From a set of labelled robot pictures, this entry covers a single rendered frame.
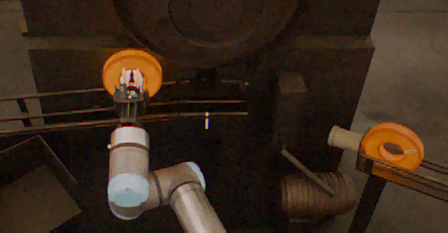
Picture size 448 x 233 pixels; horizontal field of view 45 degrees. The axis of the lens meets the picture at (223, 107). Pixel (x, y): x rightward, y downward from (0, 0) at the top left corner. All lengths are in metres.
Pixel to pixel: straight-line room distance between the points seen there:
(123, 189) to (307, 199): 0.61
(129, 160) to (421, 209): 1.45
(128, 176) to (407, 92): 1.94
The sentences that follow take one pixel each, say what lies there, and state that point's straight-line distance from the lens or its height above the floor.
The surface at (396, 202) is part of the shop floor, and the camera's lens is 2.36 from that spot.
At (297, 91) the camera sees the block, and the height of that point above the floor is 0.80.
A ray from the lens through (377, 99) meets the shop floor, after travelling 2.80.
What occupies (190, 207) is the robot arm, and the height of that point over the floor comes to 0.73.
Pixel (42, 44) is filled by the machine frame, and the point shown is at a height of 0.87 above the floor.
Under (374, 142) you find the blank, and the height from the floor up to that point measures 0.72.
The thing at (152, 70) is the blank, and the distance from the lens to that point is 1.43.
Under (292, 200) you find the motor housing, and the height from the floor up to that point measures 0.51.
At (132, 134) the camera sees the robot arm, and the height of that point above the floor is 0.84.
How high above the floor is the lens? 1.76
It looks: 43 degrees down
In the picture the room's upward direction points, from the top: 5 degrees clockwise
